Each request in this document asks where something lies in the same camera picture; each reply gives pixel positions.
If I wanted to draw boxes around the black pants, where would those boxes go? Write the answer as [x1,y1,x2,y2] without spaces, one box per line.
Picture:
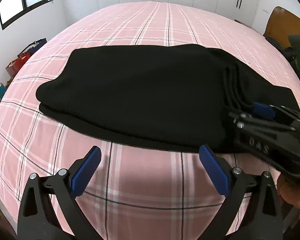
[36,44,299,153]

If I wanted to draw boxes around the black clothing pile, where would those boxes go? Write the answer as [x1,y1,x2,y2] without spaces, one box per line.
[265,36,297,62]

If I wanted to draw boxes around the person right hand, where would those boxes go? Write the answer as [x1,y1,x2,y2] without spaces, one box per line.
[277,174,300,210]

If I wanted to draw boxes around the pink plaid bed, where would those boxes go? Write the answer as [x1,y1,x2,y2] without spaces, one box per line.
[0,2,300,239]

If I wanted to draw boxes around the brown wooden headboard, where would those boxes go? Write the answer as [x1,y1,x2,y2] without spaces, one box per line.
[263,7,300,48]

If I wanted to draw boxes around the red gift bag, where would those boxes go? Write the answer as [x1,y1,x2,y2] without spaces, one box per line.
[5,53,31,77]

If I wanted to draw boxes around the navy gift bag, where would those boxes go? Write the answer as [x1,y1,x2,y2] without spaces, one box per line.
[18,38,47,57]

